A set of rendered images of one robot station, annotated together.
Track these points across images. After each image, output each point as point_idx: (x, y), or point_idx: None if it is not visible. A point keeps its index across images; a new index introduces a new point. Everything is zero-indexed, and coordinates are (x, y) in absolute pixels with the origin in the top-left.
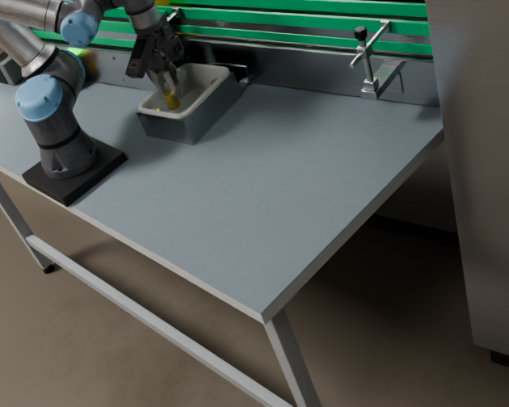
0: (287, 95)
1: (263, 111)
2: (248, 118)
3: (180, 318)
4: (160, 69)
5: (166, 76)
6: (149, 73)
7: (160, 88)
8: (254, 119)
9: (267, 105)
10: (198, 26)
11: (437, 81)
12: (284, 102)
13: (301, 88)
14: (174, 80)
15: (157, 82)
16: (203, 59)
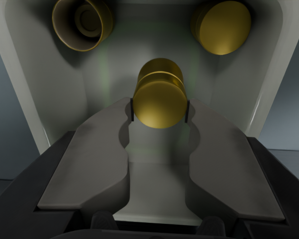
0: (12, 166)
1: (11, 130)
2: (19, 107)
3: None
4: (93, 236)
5: (102, 170)
6: (264, 188)
7: (197, 114)
8: (1, 105)
9: (21, 143)
10: None
11: None
12: None
13: None
14: (52, 150)
15: (210, 133)
16: (194, 229)
